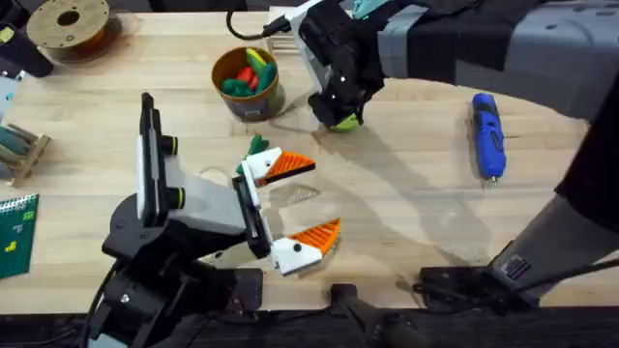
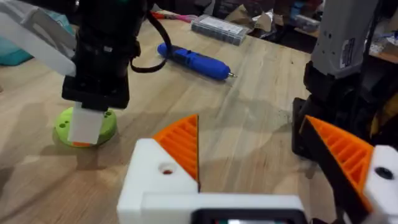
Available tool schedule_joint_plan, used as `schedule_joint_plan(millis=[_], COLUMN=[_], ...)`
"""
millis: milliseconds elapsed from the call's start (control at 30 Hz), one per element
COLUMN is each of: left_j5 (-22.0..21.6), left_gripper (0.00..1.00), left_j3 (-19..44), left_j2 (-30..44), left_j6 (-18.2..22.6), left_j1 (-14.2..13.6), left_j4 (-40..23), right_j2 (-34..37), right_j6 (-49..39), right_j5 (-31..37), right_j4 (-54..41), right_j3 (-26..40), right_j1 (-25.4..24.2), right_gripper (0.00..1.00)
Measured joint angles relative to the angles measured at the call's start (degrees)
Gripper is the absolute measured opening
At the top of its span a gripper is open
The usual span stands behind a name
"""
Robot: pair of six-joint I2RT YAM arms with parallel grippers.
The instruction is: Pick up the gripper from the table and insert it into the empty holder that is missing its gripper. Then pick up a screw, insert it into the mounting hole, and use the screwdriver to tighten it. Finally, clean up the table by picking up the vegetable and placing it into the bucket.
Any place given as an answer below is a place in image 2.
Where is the white orange left gripper right finger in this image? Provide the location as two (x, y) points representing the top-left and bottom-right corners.
(299, 114), (398, 224)

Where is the white orange left gripper left finger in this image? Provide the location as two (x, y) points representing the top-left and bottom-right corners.
(117, 114), (200, 224)

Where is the blue electric screwdriver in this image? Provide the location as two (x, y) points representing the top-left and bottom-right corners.
(157, 42), (238, 81)

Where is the green disc with holes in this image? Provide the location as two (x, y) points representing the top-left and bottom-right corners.
(54, 106), (118, 148)

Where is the teal plastic tub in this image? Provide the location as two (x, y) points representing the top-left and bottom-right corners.
(0, 9), (76, 67)

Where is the pink and red tool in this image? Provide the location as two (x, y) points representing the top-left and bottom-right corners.
(151, 11), (197, 24)

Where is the clear plastic parts box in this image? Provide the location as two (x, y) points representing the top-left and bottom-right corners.
(190, 14), (251, 47)

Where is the cardboard and paper heap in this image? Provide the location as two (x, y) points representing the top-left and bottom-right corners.
(223, 3), (282, 35)

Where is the black cable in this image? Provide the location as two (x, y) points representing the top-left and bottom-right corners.
(129, 11), (174, 74)

